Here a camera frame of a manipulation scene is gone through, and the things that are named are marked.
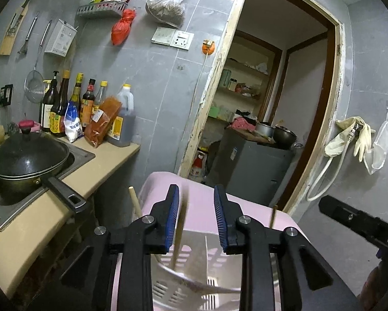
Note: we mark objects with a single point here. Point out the wooden shelf unit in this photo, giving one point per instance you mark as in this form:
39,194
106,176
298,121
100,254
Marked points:
246,92

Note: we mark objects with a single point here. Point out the black wok lid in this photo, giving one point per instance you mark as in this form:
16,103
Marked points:
28,155

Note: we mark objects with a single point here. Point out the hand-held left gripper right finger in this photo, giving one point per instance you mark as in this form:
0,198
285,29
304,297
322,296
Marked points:
220,220

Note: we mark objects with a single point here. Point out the white rubber glove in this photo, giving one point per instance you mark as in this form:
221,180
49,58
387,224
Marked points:
338,139
364,142

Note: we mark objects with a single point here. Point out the red-cap sauce bottle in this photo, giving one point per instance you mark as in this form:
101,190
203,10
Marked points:
87,103

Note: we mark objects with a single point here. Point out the white and blue salt bag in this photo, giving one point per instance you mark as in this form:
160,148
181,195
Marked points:
73,123

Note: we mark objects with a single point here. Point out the brown-cap sauce bottle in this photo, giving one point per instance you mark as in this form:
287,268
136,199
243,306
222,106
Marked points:
59,110

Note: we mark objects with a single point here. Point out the white hanging box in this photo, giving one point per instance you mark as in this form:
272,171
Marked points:
61,37

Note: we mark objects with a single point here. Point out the red cloth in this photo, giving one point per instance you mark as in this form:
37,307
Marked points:
242,123

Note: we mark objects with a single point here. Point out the black wok with lid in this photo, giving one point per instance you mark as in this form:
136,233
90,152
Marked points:
82,155

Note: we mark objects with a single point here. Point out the clear plastic bag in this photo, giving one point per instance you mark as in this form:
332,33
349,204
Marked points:
378,149

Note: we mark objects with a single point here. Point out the white wall switch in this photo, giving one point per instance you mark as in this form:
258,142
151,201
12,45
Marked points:
161,35

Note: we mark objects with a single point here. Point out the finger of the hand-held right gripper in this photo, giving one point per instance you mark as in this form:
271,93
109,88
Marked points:
353,215

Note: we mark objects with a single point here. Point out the steel pot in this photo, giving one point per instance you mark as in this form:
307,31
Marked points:
263,129

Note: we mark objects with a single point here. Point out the hanging steel utensil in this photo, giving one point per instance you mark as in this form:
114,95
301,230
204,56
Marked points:
28,39

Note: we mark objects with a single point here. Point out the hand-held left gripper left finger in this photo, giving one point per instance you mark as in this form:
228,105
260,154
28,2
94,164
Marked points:
171,220

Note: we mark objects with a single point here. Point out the red plastic bag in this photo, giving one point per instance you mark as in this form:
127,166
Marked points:
122,27

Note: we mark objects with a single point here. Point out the pink-lid container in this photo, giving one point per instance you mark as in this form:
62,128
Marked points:
28,124

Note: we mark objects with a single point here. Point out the white plastic utensil basket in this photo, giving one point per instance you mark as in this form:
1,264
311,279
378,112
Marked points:
194,249

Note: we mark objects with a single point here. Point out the white wall socket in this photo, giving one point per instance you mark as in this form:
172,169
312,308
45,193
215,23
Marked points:
182,40

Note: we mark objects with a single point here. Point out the yellow-cap dark sauce bottle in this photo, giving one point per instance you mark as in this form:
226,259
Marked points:
76,94

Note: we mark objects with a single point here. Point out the red chili powder bag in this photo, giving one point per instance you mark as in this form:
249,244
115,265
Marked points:
101,123

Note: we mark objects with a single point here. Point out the clear bottle with yellow cap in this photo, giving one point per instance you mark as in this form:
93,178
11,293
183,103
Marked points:
100,97

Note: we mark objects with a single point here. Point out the dark metal bowl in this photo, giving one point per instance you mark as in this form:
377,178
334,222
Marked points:
284,137

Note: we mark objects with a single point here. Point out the wooden door frame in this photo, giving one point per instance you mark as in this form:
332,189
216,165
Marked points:
220,71

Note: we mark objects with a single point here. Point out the clear bag with dark contents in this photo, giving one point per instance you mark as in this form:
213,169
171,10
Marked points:
164,9

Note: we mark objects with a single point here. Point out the beige kitchen counter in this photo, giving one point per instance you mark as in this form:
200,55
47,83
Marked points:
28,236

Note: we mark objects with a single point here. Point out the green jar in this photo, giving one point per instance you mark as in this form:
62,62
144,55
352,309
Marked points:
226,79

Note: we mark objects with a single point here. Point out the red and white floor bottle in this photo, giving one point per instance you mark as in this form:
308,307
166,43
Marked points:
199,165

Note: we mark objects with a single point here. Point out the grey wall shelf basket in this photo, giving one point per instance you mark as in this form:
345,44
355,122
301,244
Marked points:
100,9

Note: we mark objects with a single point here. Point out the steel mesh strainer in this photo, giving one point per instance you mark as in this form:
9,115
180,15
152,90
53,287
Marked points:
34,86

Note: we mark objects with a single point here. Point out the grey metal cabinet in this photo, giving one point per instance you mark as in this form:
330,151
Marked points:
246,168

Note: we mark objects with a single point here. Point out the large oil jug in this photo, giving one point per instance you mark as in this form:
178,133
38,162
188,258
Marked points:
126,120

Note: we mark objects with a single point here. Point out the dark pump bottle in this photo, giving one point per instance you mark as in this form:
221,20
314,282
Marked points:
47,110

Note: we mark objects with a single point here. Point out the hanging knife in wooden sheath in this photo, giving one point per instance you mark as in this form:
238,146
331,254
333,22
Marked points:
10,35

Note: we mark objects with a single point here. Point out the black wall device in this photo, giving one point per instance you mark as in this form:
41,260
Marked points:
6,94

